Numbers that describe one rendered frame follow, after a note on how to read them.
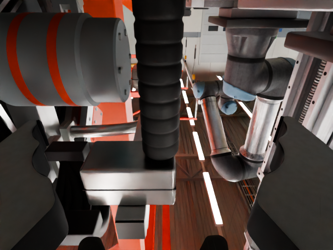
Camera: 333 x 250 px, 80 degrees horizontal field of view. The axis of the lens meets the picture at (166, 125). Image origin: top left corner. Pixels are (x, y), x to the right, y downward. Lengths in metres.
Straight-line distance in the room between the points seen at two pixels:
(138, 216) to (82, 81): 0.19
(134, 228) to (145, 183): 0.05
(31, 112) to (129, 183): 0.26
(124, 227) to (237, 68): 0.57
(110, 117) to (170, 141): 0.77
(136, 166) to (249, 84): 0.56
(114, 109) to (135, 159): 0.72
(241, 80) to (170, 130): 0.54
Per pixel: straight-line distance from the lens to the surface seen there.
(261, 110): 0.84
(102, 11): 0.82
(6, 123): 0.51
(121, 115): 0.92
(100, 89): 0.30
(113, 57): 0.28
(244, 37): 0.66
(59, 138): 0.42
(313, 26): 0.56
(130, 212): 0.22
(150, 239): 2.54
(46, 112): 0.42
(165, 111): 0.16
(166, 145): 0.18
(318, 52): 0.27
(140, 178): 0.19
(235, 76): 0.69
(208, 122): 0.94
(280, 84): 0.78
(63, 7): 0.62
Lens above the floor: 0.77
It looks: 31 degrees up
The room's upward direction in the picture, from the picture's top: 180 degrees counter-clockwise
